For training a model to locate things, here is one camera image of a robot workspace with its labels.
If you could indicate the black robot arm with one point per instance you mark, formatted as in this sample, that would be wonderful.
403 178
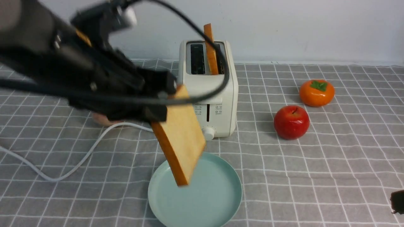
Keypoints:
38 44

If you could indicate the white toaster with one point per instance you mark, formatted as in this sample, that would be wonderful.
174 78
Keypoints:
216 116

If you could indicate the orange persimmon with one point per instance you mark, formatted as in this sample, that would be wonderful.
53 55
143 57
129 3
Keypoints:
316 92

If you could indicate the light green plate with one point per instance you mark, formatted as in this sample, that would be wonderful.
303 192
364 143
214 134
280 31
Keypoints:
211 199

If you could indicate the grey checkered tablecloth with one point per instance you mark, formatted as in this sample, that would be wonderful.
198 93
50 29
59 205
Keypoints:
340 174

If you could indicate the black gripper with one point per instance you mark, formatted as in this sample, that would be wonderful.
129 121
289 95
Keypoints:
155 82

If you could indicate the pink peach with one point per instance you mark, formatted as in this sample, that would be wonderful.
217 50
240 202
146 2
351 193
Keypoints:
103 120

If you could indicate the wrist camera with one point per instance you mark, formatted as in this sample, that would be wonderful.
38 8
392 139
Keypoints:
105 17

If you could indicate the toast slice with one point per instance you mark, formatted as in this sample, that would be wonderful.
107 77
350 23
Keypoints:
210 51
181 140

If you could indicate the red apple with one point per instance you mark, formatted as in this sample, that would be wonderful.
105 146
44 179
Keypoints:
291 122

